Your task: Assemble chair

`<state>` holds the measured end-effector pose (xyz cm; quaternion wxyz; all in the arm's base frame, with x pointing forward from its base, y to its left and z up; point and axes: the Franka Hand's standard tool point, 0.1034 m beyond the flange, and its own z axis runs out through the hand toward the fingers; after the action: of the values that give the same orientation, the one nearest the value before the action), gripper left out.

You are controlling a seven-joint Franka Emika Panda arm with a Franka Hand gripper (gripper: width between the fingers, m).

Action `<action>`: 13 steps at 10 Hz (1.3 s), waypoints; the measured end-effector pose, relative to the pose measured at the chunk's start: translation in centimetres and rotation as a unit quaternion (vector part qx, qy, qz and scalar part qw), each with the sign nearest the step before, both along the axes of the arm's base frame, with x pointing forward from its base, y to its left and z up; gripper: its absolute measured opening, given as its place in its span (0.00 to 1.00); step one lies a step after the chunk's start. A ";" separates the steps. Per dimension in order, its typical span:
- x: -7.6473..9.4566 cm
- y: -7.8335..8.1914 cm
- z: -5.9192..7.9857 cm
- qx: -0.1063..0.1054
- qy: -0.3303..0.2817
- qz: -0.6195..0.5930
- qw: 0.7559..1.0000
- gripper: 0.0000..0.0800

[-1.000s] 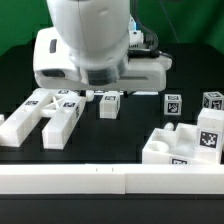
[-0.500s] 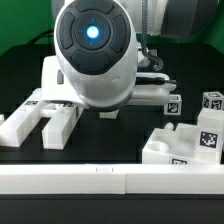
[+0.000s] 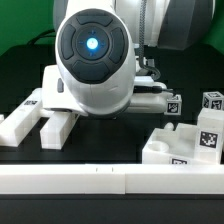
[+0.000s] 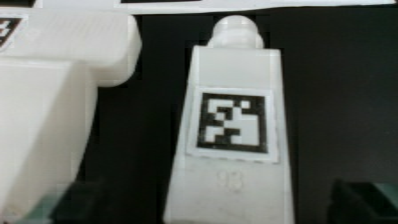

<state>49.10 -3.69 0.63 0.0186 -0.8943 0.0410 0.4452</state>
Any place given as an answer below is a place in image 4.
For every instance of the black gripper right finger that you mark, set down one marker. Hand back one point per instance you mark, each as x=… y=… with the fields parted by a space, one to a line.
x=362 y=203

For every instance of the white leg with tag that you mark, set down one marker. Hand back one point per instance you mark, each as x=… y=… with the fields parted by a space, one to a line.
x=229 y=186

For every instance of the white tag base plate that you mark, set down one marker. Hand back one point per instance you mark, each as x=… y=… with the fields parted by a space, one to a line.
x=183 y=6

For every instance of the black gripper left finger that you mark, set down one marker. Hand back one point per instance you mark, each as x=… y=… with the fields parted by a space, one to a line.
x=66 y=206

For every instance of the white chair back frame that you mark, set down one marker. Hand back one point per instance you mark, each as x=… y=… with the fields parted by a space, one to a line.
x=67 y=53

